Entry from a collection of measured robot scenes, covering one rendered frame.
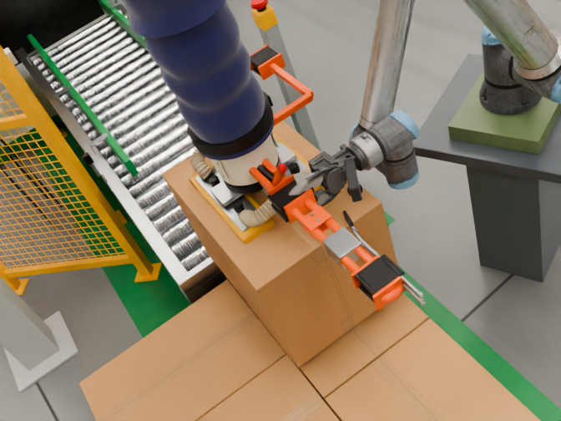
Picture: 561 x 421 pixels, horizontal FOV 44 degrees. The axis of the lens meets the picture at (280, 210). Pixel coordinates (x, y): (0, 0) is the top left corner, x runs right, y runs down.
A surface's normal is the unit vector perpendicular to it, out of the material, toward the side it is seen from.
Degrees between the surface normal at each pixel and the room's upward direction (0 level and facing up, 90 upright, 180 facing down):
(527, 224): 90
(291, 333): 91
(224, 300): 0
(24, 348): 90
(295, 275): 91
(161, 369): 0
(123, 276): 0
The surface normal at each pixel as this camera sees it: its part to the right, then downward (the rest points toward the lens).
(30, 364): 0.51, 0.51
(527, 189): -0.52, 0.72
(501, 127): -0.27, -0.68
